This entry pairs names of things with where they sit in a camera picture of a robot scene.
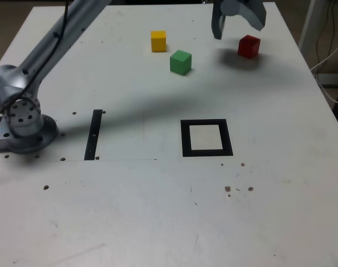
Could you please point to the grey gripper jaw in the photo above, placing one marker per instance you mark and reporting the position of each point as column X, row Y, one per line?
column 252, row 12
column 216, row 22

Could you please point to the black tape square outline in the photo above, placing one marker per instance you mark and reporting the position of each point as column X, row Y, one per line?
column 185, row 139

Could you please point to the yellow cube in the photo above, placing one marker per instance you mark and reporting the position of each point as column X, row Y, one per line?
column 158, row 41

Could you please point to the white post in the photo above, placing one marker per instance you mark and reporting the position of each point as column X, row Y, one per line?
column 310, row 16

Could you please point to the green cube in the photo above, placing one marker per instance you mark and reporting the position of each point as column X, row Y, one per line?
column 180, row 63

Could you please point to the black tape strip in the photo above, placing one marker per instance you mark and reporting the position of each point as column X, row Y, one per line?
column 93, row 133

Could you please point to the red cube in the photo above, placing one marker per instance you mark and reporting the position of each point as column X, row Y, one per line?
column 248, row 47

